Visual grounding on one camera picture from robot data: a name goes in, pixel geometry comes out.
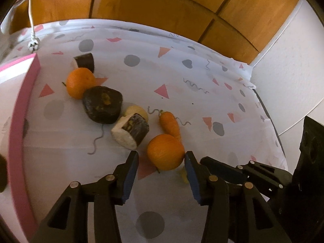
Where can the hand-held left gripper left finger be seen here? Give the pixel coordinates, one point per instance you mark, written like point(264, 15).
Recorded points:
point(129, 182)

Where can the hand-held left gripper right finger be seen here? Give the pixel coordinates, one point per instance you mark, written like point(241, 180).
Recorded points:
point(192, 182)

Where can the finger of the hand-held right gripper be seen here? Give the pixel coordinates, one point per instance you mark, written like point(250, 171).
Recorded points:
point(227, 170)

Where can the orange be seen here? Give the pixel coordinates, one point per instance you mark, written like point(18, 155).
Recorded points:
point(81, 83)
point(165, 151)

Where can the dark sugarcane piece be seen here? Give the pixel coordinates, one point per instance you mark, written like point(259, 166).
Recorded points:
point(84, 62)
point(130, 131)

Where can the small carrot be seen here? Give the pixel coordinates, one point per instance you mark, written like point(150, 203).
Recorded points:
point(170, 125)

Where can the pale yellow round fruit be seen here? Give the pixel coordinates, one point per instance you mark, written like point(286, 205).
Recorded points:
point(136, 111)

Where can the dark round fruit yellow patch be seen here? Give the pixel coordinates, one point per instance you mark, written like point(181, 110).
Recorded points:
point(102, 105)

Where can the pink-rimmed shallow box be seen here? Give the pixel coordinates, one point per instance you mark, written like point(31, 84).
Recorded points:
point(22, 101)

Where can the printed white tablecloth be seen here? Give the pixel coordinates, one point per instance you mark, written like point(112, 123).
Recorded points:
point(177, 81)

